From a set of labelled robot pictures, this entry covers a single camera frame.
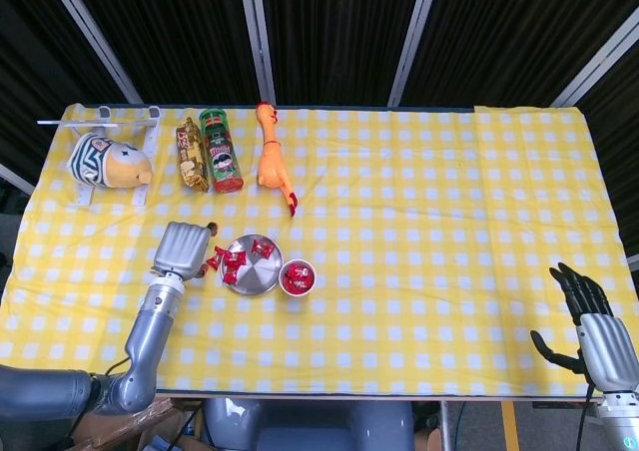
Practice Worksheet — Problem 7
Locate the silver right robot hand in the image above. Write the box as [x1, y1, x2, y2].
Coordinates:
[529, 260, 639, 391]

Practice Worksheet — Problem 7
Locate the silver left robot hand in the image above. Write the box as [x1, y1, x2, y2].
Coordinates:
[151, 221, 220, 282]

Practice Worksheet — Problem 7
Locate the white paper cup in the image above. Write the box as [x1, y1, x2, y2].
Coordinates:
[278, 259, 319, 296]

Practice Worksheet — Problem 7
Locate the round metal plate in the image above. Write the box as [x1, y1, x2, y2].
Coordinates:
[220, 233, 285, 296]

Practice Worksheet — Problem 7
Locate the gold snack packet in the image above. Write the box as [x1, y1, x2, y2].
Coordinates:
[175, 116, 210, 193]

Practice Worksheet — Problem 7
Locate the green Pringles can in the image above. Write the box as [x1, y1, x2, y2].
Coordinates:
[198, 107, 245, 194]

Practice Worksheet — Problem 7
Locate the yellow striped plush toy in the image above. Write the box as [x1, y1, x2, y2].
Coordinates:
[67, 132, 154, 189]

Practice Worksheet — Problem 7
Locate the white folding stand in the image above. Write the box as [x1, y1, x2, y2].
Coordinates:
[37, 105, 162, 208]

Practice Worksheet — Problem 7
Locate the orange rubber chicken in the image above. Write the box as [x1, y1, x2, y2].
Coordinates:
[255, 101, 302, 219]

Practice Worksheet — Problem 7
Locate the brown cardboard box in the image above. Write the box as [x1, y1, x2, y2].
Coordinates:
[64, 395, 206, 451]

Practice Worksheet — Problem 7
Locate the grey metal table leg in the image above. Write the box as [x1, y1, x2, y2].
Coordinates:
[438, 399, 453, 451]

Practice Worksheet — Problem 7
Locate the yellow checkered tablecloth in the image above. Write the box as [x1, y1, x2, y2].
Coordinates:
[0, 102, 639, 397]

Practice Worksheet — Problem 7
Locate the grey robot torso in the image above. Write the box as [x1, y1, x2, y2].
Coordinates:
[202, 398, 415, 451]

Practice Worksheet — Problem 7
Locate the black pleated curtain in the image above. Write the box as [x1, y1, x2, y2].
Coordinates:
[0, 0, 639, 267]

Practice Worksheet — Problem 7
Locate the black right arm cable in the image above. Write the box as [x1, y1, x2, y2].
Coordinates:
[575, 380, 598, 451]

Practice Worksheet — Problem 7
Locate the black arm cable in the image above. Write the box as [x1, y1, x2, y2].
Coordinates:
[69, 356, 129, 451]
[575, 380, 598, 451]

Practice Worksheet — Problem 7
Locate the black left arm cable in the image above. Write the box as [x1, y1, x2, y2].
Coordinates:
[69, 356, 129, 451]

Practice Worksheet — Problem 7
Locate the grey metal frame post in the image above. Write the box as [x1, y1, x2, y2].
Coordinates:
[550, 16, 639, 108]
[237, 0, 278, 107]
[42, 0, 145, 106]
[0, 163, 36, 196]
[386, 0, 443, 108]

